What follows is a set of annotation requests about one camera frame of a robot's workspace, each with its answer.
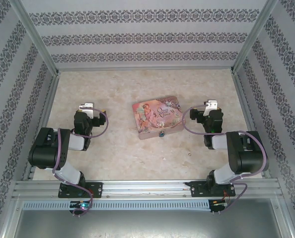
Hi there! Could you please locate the pink illustrated tin box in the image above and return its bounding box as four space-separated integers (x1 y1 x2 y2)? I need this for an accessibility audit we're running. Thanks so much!
132 97 182 140

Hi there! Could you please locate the grey sheet metal panel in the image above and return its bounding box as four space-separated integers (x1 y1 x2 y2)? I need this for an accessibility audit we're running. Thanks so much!
12 198 295 238

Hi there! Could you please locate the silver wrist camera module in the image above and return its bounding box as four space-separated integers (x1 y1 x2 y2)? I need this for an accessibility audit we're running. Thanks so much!
78 102 95 117

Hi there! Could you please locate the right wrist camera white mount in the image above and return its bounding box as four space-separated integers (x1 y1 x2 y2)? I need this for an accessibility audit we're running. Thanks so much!
203 99 218 117

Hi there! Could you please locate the aluminium side floor rail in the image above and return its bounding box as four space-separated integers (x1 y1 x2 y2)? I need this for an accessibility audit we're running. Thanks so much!
231 69 272 179
25 70 61 180

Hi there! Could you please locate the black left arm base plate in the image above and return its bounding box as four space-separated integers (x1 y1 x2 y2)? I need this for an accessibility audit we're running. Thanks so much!
59 182 103 199

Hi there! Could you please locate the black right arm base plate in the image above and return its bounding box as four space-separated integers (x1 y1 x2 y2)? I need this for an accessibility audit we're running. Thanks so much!
188 180 236 198

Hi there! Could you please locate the aluminium frame post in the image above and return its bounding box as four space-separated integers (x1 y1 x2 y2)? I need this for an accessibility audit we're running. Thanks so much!
231 0 280 72
9 0 60 75

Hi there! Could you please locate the aluminium mounting rail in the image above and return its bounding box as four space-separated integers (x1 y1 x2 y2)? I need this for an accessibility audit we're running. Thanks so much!
12 179 281 199

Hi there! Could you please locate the slotted grey cable duct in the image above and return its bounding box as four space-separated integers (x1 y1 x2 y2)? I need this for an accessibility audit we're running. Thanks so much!
22 200 210 211

